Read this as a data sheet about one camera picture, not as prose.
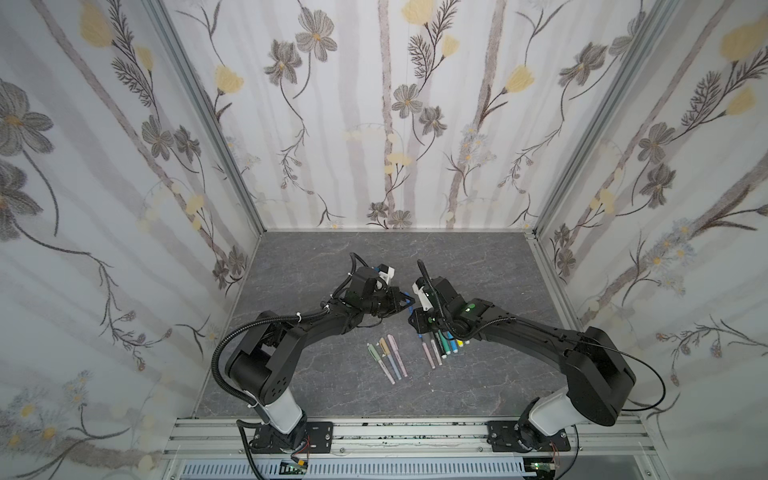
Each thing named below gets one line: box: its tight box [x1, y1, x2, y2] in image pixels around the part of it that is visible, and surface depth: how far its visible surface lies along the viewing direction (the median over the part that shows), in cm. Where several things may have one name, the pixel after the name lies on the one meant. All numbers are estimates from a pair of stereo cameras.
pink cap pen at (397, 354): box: [387, 334, 408, 378], surface depth 90 cm
